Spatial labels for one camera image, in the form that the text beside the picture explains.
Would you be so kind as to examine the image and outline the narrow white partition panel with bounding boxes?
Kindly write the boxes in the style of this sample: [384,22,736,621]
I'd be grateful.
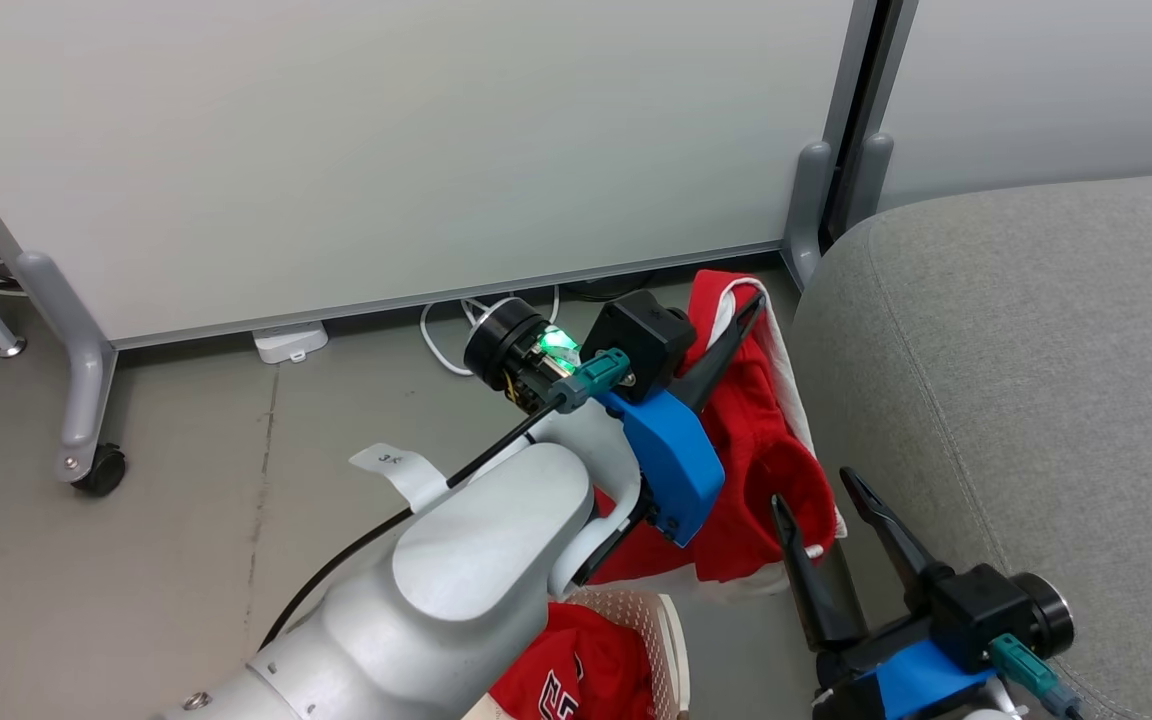
[876,0,1152,213]

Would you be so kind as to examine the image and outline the white perforated laundry basket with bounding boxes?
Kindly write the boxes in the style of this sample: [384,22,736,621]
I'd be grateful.
[461,587,690,720]

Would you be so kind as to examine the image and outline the white power adapter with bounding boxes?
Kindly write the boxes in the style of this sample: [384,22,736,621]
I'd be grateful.
[252,321,330,365]

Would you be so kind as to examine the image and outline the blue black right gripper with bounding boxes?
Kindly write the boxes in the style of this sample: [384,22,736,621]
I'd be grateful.
[771,468,999,720]

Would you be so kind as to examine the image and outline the large white partition panel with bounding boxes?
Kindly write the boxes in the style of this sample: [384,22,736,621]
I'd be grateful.
[0,0,882,351]

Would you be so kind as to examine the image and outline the red jersey with black print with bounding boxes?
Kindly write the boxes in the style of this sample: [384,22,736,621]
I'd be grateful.
[489,600,657,720]

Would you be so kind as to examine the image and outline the teal arm cable connector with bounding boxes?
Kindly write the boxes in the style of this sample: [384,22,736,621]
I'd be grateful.
[986,634,1083,719]
[549,348,634,414]

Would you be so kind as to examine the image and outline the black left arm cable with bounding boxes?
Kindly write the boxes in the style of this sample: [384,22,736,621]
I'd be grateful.
[258,398,569,651]

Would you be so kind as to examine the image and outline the white looped floor cable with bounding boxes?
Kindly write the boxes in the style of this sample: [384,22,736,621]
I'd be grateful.
[420,285,562,379]

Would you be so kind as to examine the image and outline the white left arm cable label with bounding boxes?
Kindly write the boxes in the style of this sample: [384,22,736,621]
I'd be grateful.
[349,443,449,513]

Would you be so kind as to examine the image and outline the grey partition leg with caster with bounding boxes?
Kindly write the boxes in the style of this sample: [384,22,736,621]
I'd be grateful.
[14,250,128,498]

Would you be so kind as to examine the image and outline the black cable under partition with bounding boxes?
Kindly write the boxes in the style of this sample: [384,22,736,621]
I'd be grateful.
[554,270,659,303]

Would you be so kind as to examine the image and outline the grey fabric sofa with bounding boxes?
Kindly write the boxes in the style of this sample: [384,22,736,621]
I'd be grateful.
[789,170,1152,720]

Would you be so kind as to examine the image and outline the red shorts with white trim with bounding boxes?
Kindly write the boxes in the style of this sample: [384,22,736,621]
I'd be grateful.
[584,268,849,603]

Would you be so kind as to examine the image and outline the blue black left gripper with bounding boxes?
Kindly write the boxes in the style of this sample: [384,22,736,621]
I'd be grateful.
[596,290,767,549]

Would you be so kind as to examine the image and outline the grey partition foot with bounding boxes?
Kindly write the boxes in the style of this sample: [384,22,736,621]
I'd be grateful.
[782,140,835,291]
[841,133,895,243]

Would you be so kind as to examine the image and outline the teal right arm cable connector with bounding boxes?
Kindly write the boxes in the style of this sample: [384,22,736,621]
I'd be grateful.
[986,634,1083,719]

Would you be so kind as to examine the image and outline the teal left arm cable connector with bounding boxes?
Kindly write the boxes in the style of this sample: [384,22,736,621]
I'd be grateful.
[549,348,634,414]

